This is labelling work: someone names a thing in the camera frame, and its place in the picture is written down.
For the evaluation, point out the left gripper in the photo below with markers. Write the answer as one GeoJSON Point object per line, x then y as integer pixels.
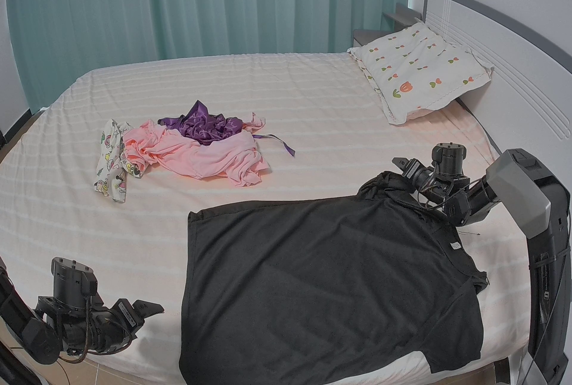
{"type": "Point", "coordinates": [123, 316]}

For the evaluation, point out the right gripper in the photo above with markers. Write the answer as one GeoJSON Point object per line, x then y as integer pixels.
{"type": "Point", "coordinates": [418, 173]}

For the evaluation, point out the black T-shirt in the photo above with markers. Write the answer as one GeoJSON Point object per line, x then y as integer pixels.
{"type": "Point", "coordinates": [313, 285]}

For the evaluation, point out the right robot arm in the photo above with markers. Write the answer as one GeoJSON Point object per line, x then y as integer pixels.
{"type": "Point", "coordinates": [518, 182]}

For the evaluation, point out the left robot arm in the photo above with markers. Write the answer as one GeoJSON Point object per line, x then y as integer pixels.
{"type": "Point", "coordinates": [71, 285]}

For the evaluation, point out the bed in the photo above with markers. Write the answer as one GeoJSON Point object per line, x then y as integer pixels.
{"type": "Point", "coordinates": [290, 97]}

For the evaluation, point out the white printed pillow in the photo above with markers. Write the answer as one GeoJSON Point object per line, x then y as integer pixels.
{"type": "Point", "coordinates": [415, 66]}

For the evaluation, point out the thin brown thread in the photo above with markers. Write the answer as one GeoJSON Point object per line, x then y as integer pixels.
{"type": "Point", "coordinates": [469, 233]}

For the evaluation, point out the grey bedside table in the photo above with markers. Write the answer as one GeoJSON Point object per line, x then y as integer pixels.
{"type": "Point", "coordinates": [368, 36]}

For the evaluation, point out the white printed garment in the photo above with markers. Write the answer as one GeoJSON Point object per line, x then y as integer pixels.
{"type": "Point", "coordinates": [107, 160]}

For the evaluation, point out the pink garment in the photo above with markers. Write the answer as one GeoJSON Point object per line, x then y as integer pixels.
{"type": "Point", "coordinates": [201, 155]}

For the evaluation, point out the purple garment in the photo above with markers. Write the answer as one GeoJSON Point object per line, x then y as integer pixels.
{"type": "Point", "coordinates": [205, 124]}

